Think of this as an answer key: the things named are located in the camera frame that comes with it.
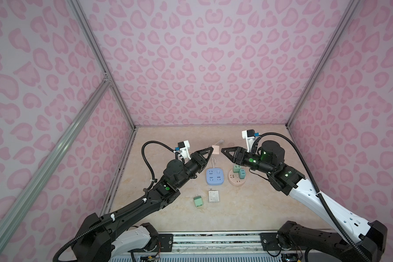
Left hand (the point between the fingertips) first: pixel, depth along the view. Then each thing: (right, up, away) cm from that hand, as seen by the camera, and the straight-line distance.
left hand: (218, 152), depth 65 cm
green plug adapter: (+12, -11, +26) cm, 30 cm away
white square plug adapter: (0, -24, +20) cm, 31 cm away
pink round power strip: (+11, -17, +26) cm, 33 cm away
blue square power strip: (+1, -16, +28) cm, 32 cm away
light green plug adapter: (-9, -27, +20) cm, 34 cm away
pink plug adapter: (-1, +1, +3) cm, 3 cm away
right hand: (+2, 0, 0) cm, 2 cm away
